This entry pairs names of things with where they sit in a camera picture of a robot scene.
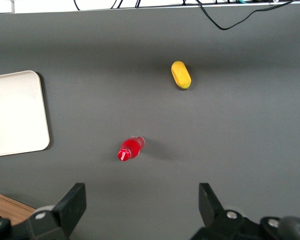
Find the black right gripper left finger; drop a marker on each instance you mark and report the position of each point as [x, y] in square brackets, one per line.
[62, 217]

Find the yellow lemon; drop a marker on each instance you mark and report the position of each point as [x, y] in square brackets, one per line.
[181, 74]

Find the wooden two-drawer cabinet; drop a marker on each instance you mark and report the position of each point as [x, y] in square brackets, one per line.
[7, 207]

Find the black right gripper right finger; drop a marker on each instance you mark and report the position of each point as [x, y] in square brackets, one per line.
[219, 222]

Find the cream rectangular tray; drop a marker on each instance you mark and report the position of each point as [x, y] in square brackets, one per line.
[15, 112]

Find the small red soda bottle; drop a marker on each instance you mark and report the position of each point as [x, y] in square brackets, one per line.
[130, 148]

